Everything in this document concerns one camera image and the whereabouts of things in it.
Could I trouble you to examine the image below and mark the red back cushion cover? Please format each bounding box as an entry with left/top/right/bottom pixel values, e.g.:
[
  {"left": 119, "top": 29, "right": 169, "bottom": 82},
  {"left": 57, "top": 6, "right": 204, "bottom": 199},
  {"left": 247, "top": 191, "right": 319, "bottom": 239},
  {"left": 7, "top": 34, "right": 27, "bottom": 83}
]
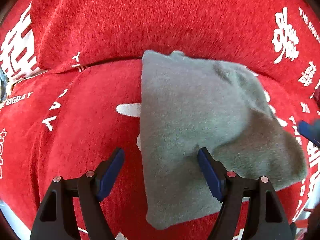
[{"left": 1, "top": 0, "right": 319, "bottom": 97}]

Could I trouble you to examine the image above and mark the grey knitted garment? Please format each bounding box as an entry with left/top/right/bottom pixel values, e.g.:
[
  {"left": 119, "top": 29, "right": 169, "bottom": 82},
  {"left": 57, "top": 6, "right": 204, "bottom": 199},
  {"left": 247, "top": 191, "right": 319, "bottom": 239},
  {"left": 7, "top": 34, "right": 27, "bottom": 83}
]
[{"left": 140, "top": 50, "right": 307, "bottom": 230}]

